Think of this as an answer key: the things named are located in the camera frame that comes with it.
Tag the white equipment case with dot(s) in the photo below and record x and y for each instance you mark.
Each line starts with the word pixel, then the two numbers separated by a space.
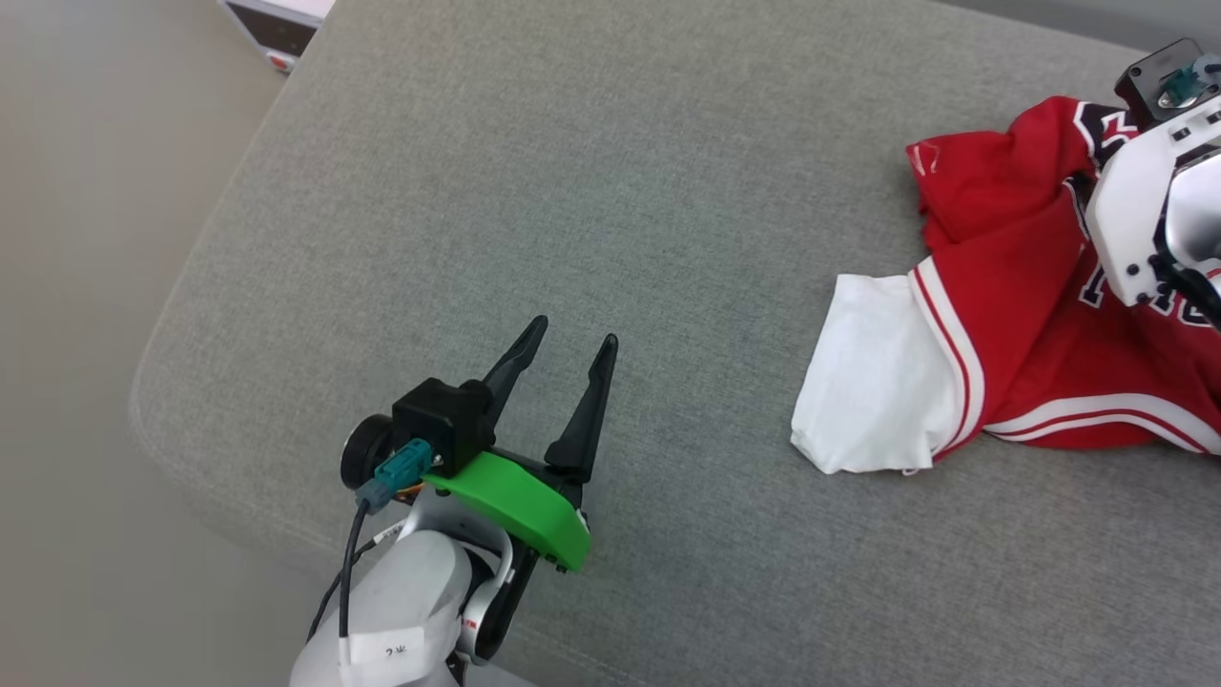
pixel 277 24

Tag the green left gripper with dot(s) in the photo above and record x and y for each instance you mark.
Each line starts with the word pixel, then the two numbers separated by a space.
pixel 515 506

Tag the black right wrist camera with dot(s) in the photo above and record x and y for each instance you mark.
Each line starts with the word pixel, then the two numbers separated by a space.
pixel 1149 81

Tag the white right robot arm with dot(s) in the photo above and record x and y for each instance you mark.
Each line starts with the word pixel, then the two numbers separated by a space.
pixel 1197 239

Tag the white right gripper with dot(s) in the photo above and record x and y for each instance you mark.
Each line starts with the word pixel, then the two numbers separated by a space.
pixel 1135 219

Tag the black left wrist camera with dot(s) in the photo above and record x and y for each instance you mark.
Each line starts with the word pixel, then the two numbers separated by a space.
pixel 444 420

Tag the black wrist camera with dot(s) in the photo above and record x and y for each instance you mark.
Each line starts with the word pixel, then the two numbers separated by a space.
pixel 444 420
pixel 1149 81

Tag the red and white shirt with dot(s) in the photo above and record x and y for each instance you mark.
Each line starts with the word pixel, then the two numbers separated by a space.
pixel 1011 286

